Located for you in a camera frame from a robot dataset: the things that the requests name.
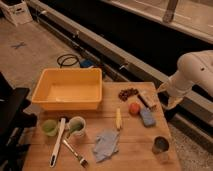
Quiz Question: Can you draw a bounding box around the green plastic cup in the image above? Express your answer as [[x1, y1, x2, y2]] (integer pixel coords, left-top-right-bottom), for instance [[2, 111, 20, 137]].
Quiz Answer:
[[41, 119, 58, 137]]

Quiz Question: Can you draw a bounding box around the blue object on floor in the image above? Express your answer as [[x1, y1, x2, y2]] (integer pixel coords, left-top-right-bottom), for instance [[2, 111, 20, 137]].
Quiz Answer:
[[80, 59, 94, 68]]

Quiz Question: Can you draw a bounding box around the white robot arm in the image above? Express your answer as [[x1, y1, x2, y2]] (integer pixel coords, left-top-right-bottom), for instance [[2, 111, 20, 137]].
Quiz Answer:
[[157, 50, 213, 109]]

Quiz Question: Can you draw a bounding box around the black chair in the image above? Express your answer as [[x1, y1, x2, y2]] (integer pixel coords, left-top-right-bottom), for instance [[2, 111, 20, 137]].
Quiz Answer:
[[0, 71, 37, 171]]

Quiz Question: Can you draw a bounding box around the white mug green inside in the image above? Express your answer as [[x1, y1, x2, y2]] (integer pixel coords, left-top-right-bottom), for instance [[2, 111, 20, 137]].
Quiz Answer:
[[66, 116, 86, 138]]

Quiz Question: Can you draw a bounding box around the yellow banana toy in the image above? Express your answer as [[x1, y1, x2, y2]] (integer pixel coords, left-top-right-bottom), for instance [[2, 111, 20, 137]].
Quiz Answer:
[[116, 108, 122, 130]]

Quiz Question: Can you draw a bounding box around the blue cloth towel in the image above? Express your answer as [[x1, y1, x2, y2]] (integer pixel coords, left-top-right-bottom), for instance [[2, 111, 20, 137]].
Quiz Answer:
[[93, 130, 119, 163]]

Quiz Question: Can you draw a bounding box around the metal cup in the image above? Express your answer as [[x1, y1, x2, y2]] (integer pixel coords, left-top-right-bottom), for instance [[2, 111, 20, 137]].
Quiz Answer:
[[152, 136, 169, 155]]

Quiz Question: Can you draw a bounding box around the black coiled cable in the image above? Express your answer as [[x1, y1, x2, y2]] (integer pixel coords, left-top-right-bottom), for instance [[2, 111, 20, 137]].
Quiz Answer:
[[56, 53, 81, 69]]

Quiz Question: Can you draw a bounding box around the yellow plastic tray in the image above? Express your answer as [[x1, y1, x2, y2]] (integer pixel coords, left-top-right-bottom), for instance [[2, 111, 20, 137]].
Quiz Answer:
[[32, 68, 102, 110]]

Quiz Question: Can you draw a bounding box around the blue sponge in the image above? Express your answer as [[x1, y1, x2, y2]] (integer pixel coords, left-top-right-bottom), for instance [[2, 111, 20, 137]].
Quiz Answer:
[[140, 108, 156, 127]]

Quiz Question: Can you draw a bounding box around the orange red apple toy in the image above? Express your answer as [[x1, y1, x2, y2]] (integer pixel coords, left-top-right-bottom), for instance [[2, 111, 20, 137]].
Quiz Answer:
[[129, 102, 140, 116]]

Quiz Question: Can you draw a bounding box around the white cardboard box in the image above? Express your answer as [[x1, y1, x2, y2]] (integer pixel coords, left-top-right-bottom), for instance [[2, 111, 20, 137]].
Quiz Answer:
[[0, 0, 32, 26]]

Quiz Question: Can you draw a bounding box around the bunch of dark grapes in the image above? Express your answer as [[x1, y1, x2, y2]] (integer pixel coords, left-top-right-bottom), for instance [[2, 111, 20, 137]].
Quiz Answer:
[[118, 88, 139, 101]]

